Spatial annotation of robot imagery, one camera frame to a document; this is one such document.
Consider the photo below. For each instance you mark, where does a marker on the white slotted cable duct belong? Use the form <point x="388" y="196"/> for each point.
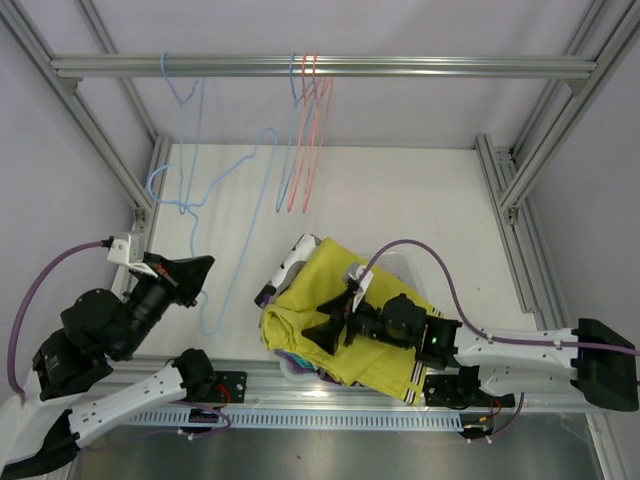
<point x="354" y="420"/>

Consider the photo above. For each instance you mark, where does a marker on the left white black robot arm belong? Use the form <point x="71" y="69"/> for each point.
<point x="99" y="329"/>

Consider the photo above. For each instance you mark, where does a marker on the blue hanger of purple trousers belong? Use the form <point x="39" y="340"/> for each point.
<point x="292" y="125"/>

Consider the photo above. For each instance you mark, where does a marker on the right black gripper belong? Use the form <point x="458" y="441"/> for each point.
<point x="327" y="335"/>

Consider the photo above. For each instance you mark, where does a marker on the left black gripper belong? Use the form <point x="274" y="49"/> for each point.
<point x="185" y="275"/>

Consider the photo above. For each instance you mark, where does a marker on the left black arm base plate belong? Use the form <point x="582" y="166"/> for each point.
<point x="202" y="411"/>

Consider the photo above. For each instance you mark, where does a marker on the yellow trousers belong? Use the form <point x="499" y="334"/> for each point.
<point x="394" y="363"/>

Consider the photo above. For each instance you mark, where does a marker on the teal trousers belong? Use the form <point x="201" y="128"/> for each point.
<point x="303" y="363"/>

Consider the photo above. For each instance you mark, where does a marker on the grey purple camouflage trousers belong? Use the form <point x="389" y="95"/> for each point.
<point x="288" y="269"/>

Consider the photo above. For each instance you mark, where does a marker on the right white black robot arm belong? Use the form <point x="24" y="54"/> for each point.
<point x="476" y="369"/>

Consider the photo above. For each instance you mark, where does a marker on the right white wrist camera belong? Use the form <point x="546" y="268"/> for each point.
<point x="358" y="279"/>

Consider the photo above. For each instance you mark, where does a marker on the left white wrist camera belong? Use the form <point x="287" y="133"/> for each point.
<point x="127" y="251"/>

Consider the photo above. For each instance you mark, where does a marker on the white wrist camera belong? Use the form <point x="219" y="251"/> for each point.
<point x="127" y="251"/>
<point x="358" y="279"/>

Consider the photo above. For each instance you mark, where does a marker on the light blue wire hanger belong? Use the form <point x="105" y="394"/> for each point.
<point x="184" y="187"/>

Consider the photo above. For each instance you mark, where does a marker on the pink hanger of teal trousers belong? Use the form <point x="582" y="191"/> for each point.
<point x="306" y="146"/>

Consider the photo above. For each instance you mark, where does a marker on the white plastic basket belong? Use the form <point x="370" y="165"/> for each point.
<point x="399" y="265"/>

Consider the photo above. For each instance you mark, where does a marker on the pink hanger of camouflage trousers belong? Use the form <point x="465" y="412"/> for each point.
<point x="322" y="92"/>

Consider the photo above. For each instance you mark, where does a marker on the aluminium hanging rail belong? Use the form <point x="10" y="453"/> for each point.
<point x="273" y="66"/>

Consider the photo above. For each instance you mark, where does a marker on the aluminium frame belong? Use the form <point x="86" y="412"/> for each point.
<point x="350" y="28"/>

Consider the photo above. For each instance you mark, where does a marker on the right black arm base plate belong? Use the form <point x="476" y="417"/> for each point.
<point x="478" y="410"/>

